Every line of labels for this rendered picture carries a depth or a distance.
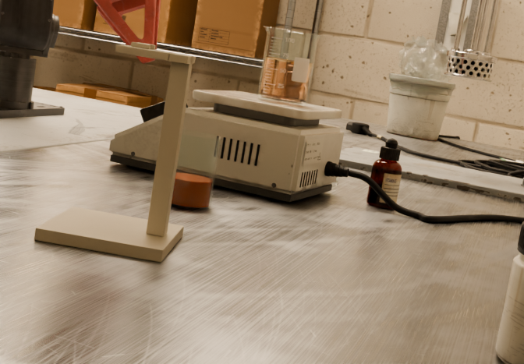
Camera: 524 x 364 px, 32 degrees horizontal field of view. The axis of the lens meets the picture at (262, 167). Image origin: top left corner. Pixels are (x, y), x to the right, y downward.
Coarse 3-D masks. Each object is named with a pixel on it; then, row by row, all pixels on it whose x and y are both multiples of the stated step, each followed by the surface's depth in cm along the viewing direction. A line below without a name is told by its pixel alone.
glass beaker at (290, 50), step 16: (272, 32) 85; (288, 32) 84; (304, 32) 84; (272, 48) 85; (288, 48) 85; (304, 48) 85; (272, 64) 85; (288, 64) 85; (304, 64) 85; (272, 80) 85; (288, 80) 85; (304, 80) 86; (272, 96) 85; (288, 96) 85; (304, 96) 86
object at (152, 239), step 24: (120, 48) 56; (144, 48) 56; (168, 96) 57; (168, 120) 57; (168, 144) 57; (168, 168) 58; (168, 192) 58; (72, 216) 60; (96, 216) 61; (120, 216) 62; (168, 216) 59; (48, 240) 55; (72, 240) 55; (96, 240) 55; (120, 240) 55; (144, 240) 57; (168, 240) 58
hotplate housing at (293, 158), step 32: (160, 128) 87; (192, 128) 85; (224, 128) 84; (256, 128) 83; (288, 128) 82; (320, 128) 88; (128, 160) 89; (224, 160) 84; (256, 160) 83; (288, 160) 82; (320, 160) 88; (256, 192) 84; (288, 192) 83; (320, 192) 91
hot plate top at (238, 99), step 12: (204, 96) 85; (216, 96) 85; (228, 96) 85; (240, 96) 88; (252, 96) 91; (252, 108) 84; (264, 108) 83; (276, 108) 83; (288, 108) 82; (300, 108) 83; (312, 108) 86; (324, 108) 90
